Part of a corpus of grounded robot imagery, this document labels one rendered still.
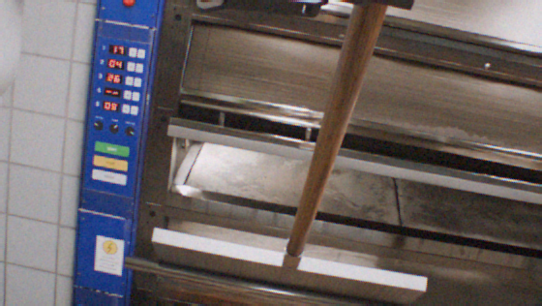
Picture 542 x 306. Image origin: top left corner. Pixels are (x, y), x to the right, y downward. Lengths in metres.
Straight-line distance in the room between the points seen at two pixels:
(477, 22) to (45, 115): 1.10
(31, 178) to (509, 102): 1.25
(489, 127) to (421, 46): 0.26
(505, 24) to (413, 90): 0.28
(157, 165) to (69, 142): 0.24
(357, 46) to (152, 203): 1.42
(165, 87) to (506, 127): 0.84
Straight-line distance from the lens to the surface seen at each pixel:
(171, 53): 1.99
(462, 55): 1.97
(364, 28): 0.73
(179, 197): 2.10
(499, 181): 1.92
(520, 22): 1.97
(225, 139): 1.87
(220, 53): 1.98
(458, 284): 2.21
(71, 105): 2.09
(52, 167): 2.16
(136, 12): 1.95
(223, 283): 1.76
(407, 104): 1.98
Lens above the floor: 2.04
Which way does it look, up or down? 20 degrees down
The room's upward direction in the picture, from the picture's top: 10 degrees clockwise
